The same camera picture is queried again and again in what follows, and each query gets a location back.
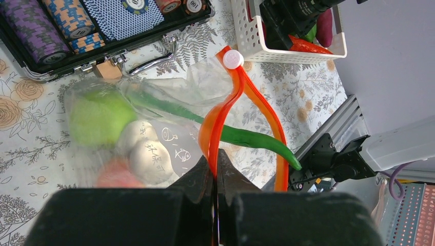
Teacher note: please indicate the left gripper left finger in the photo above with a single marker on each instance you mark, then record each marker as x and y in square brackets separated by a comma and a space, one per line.
[180, 214]

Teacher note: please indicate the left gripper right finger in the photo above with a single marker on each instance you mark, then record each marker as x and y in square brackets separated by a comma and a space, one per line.
[250, 216]

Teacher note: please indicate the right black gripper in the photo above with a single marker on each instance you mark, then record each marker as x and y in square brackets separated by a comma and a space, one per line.
[296, 18]

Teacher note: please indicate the orange carrot toy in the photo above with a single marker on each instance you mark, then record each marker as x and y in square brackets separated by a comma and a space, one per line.
[300, 45]

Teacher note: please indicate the green bell pepper toy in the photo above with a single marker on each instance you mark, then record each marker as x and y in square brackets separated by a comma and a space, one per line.
[310, 36]

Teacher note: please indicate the orange peach toy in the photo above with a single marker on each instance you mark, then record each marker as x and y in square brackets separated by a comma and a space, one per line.
[116, 174]

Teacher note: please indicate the green chili pepper toy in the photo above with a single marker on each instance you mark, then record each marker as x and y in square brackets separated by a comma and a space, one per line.
[231, 135]

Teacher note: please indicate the clear zip top bag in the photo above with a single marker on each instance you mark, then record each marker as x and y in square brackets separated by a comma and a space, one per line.
[217, 89]

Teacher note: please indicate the green apple toy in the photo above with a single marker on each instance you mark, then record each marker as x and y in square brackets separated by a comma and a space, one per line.
[97, 119]

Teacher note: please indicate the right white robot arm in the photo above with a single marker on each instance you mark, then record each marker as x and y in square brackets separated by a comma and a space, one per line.
[397, 147]

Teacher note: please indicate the white plastic basket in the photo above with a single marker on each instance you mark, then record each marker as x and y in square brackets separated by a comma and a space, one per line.
[250, 37]

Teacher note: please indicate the purple sweet potato toy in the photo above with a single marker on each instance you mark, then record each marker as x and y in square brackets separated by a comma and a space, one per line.
[324, 28]

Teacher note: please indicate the black poker chip case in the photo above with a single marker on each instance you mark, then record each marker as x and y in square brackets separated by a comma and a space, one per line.
[53, 39]

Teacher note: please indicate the black mounting base plate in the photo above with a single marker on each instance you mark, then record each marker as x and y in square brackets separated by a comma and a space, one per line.
[322, 160]

